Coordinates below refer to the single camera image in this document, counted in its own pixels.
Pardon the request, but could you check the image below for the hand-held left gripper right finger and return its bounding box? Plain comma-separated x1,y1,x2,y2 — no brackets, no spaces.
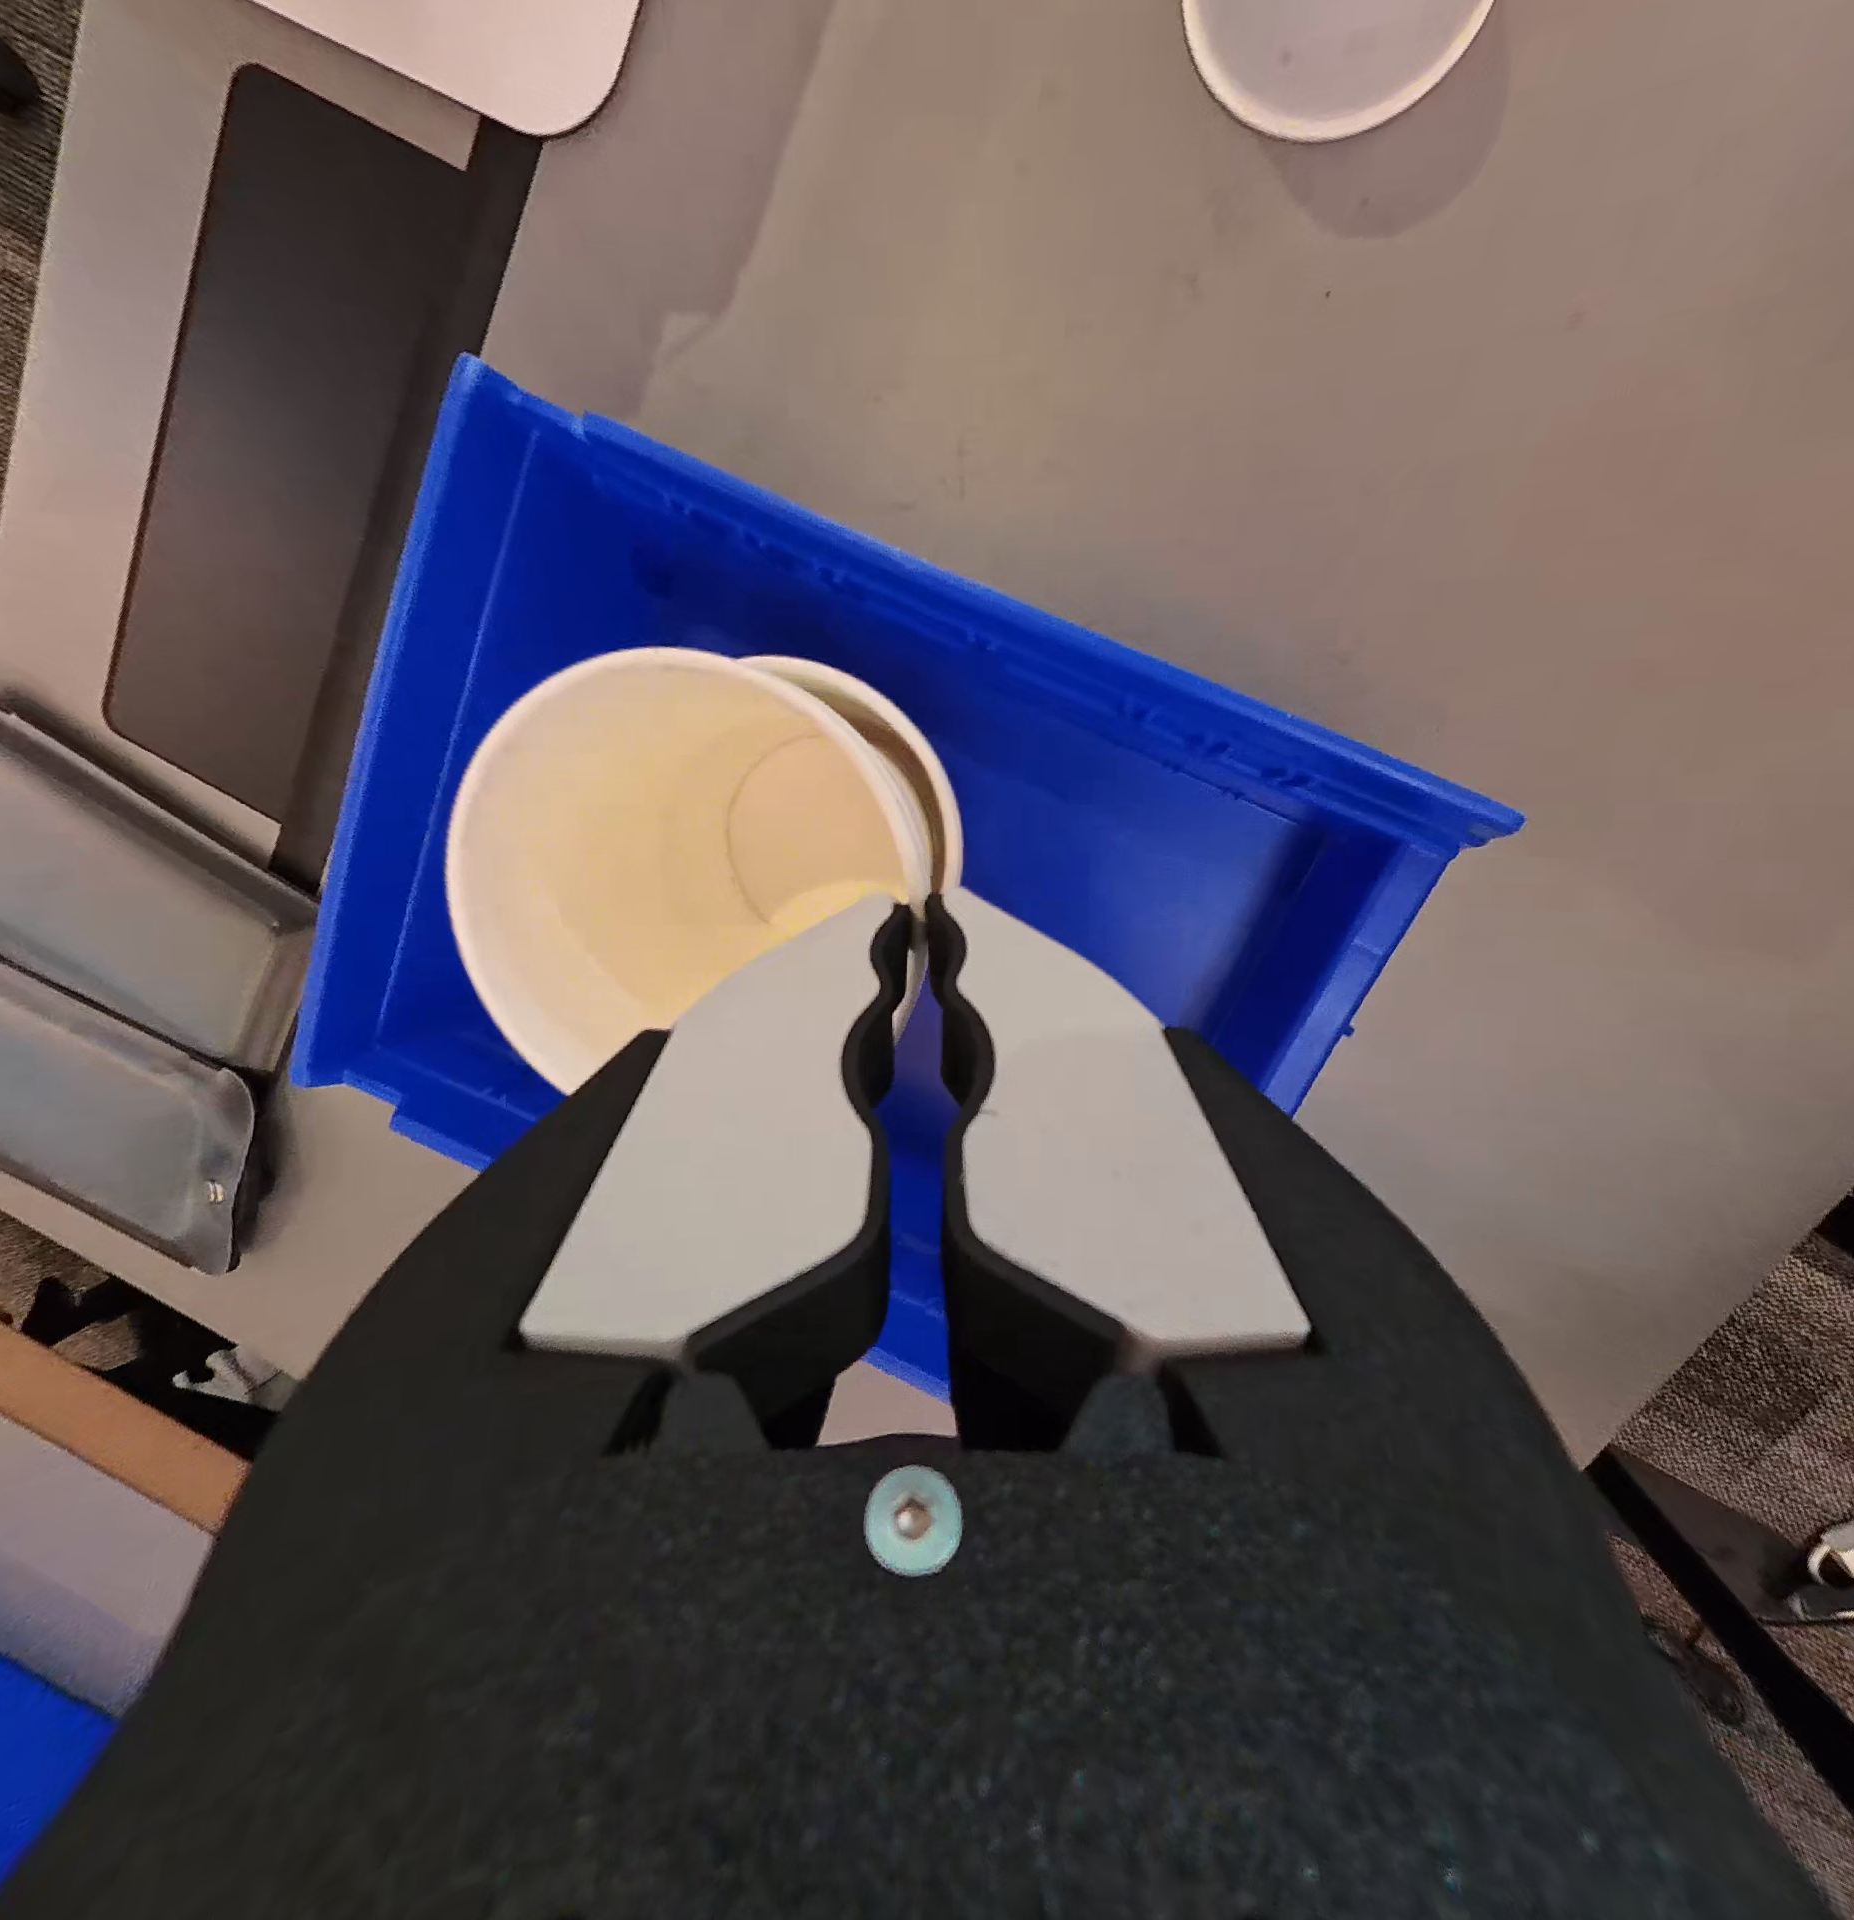
924,891,1314,1450

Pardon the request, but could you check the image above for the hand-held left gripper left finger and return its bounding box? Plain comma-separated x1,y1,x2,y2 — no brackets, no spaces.
515,891,915,1450

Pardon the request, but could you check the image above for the white paper cup green band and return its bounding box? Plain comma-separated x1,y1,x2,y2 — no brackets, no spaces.
447,644,935,1105
1182,0,1503,145

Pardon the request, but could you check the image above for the blue plastic bin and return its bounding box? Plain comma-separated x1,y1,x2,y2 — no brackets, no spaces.
0,1626,121,1912
288,352,1526,1388

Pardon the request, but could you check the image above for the grey metal tray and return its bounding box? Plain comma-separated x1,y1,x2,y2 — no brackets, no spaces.
0,931,264,1280
0,681,324,1069

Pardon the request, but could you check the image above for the wooden desk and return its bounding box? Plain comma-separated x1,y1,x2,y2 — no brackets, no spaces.
0,1301,257,1536

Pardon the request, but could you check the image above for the white board stand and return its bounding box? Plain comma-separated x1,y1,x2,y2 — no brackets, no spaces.
248,0,644,141

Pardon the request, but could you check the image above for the dark table cable cover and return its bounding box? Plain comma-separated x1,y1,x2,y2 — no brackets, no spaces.
105,64,489,755

